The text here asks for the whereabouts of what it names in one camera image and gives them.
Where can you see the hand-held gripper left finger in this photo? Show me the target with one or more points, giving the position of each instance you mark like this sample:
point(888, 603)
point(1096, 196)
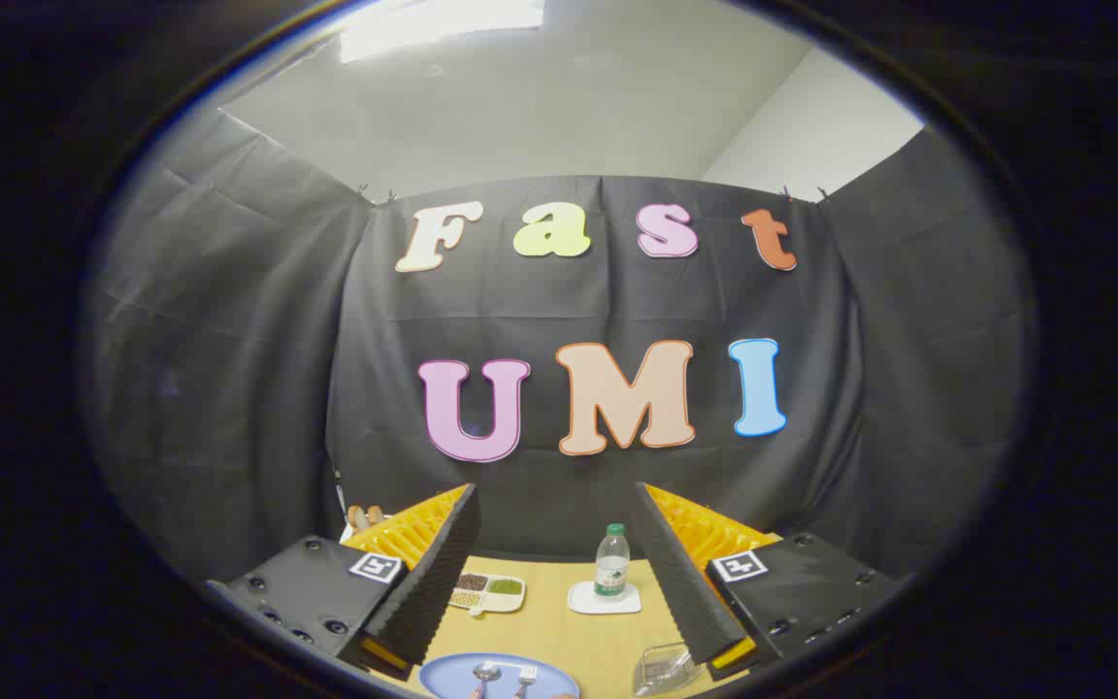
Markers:
point(433, 592)

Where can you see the ceiling light panel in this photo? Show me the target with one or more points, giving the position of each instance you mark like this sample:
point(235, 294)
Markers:
point(443, 24)

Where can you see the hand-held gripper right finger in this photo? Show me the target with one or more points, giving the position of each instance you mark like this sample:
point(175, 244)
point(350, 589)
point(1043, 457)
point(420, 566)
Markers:
point(680, 592)

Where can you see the blue plate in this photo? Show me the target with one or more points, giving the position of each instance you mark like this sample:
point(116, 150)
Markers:
point(549, 680)

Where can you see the white coaster tray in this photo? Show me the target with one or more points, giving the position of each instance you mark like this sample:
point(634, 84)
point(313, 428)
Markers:
point(583, 602)

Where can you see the clear plastic water bottle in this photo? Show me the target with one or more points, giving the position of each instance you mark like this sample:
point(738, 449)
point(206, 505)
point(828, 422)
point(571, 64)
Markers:
point(611, 568)

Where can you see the cream toaster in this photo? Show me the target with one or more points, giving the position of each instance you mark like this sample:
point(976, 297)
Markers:
point(345, 533)

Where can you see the white divided dish with beans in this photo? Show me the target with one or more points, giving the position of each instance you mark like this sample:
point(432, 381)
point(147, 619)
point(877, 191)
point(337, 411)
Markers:
point(506, 587)

